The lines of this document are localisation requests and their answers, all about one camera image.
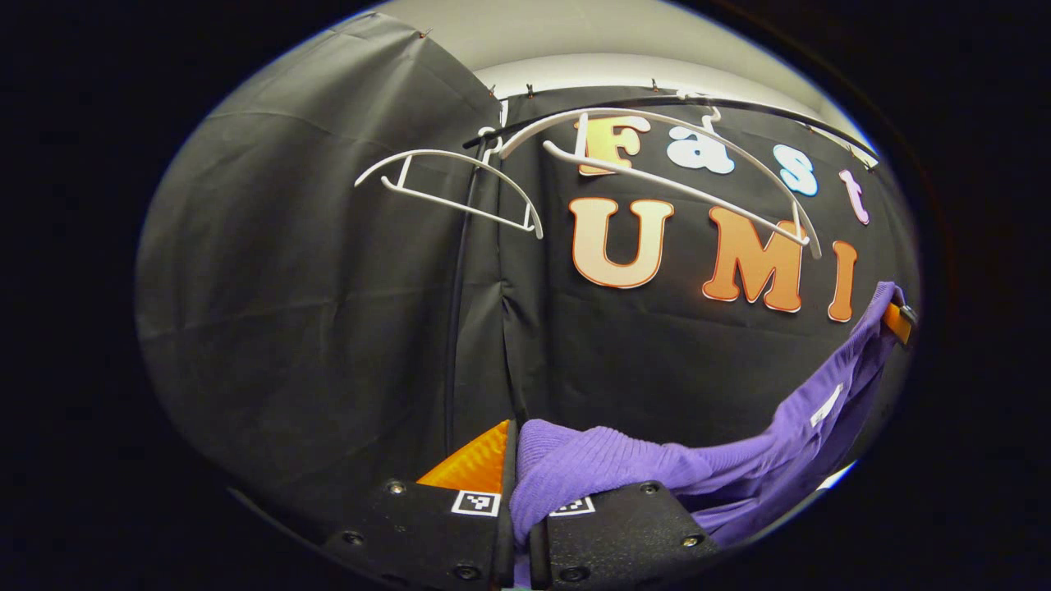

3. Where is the white clothes hanger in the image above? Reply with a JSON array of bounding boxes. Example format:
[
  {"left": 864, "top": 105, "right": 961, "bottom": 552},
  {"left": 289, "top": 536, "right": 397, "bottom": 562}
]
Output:
[
  {"left": 498, "top": 107, "right": 824, "bottom": 261},
  {"left": 354, "top": 148, "right": 545, "bottom": 241}
]

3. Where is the black clothes rack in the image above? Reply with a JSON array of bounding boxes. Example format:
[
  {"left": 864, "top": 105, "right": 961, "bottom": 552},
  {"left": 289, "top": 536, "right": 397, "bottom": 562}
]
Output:
[{"left": 443, "top": 96, "right": 881, "bottom": 436}]

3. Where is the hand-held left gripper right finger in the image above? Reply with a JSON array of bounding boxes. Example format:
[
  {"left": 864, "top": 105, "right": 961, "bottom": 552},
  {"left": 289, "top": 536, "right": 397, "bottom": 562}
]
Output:
[{"left": 530, "top": 480, "right": 721, "bottom": 591}]

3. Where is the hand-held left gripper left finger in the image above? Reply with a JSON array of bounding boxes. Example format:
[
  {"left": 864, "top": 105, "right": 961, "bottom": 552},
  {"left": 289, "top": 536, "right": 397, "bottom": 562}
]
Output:
[{"left": 324, "top": 419, "right": 519, "bottom": 591}]

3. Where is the purple ribbed shirt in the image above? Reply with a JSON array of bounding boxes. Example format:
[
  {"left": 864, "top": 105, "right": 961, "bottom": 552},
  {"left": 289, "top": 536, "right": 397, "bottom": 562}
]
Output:
[{"left": 509, "top": 282, "right": 906, "bottom": 591}]

